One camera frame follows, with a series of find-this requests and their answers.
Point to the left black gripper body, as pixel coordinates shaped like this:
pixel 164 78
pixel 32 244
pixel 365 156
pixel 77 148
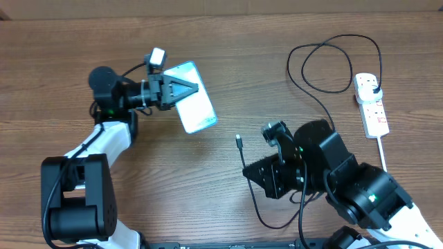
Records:
pixel 154 91

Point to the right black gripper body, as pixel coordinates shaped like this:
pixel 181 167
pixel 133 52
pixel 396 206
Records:
pixel 291 178

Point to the Samsung Galaxy smartphone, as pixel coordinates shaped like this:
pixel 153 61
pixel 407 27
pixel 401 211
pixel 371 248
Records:
pixel 195 111

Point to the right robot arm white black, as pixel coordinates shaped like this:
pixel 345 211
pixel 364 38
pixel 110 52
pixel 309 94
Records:
pixel 314 159

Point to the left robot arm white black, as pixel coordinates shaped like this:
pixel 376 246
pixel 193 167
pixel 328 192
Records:
pixel 77 194

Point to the white charger plug adapter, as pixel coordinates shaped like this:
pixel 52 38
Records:
pixel 367 95

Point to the white power strip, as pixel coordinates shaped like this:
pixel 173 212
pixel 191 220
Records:
pixel 373 115

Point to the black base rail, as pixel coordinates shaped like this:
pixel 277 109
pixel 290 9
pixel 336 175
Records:
pixel 242 245

